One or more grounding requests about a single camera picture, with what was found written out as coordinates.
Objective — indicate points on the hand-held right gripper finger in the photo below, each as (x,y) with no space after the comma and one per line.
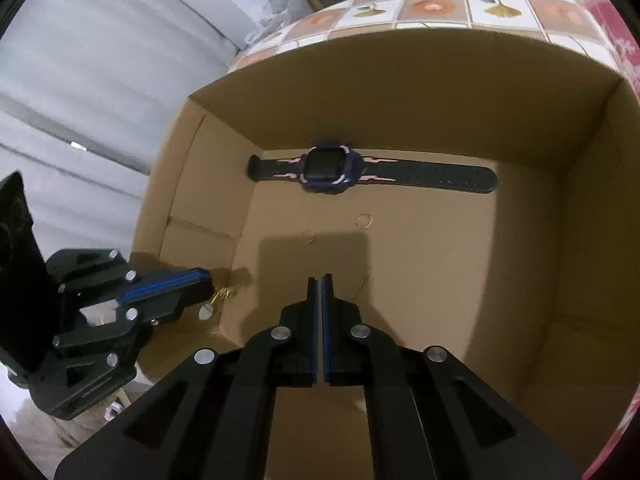
(326,330)
(313,330)

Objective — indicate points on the gold hoop earring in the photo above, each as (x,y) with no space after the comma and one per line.
(307,235)
(363,220)

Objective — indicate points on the pink floral blanket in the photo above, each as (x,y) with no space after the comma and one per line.
(615,35)

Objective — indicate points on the white curtain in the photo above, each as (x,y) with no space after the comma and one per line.
(100,85)

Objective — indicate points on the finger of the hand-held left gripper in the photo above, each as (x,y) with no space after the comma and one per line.
(165,280)
(160,305)

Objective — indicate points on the leaf and coffee patterned mat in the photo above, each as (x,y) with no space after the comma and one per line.
(500,5)

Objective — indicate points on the brown cardboard box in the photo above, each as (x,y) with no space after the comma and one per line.
(425,285)

